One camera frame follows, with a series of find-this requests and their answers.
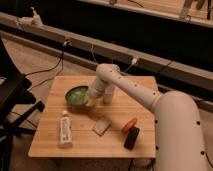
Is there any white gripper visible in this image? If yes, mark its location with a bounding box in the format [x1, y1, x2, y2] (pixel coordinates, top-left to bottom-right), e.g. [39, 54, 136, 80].
[86, 77, 108, 107]

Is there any green ceramic bowl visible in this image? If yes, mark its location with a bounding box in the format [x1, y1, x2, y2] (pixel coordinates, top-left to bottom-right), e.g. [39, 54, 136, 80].
[65, 86, 88, 106]

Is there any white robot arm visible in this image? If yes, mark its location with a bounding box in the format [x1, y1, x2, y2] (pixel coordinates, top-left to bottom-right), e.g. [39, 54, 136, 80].
[88, 64, 208, 171]

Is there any white cup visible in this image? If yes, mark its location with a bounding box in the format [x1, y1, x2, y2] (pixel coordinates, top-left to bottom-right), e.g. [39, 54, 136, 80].
[103, 84, 115, 104]

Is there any small beige sponge block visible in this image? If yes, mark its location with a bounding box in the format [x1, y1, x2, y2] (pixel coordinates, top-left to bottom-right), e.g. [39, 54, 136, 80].
[93, 117, 111, 136]

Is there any white tube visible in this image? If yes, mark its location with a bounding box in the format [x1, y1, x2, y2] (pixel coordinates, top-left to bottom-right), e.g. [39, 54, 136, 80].
[59, 110, 72, 147]

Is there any orange round object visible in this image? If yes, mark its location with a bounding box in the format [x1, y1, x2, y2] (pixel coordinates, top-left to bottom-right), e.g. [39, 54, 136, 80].
[121, 118, 138, 134]

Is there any wooden board table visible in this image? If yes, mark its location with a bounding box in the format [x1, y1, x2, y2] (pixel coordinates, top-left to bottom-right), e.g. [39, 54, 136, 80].
[28, 76, 155, 158]

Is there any black cylindrical object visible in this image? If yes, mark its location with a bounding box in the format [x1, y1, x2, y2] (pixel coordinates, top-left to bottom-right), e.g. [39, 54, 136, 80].
[124, 127, 140, 150]

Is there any black office chair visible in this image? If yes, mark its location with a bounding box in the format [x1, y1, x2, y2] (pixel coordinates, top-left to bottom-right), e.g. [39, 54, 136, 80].
[0, 38, 45, 171]

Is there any white spray bottle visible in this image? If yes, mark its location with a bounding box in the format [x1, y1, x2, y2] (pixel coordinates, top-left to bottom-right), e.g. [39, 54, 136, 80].
[18, 6, 43, 27]

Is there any black floor cable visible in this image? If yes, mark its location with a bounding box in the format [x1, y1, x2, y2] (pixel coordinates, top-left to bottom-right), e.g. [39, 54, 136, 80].
[23, 43, 68, 92]

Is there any long metal rail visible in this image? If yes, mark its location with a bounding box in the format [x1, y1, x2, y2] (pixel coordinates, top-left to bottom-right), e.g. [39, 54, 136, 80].
[0, 12, 213, 98]

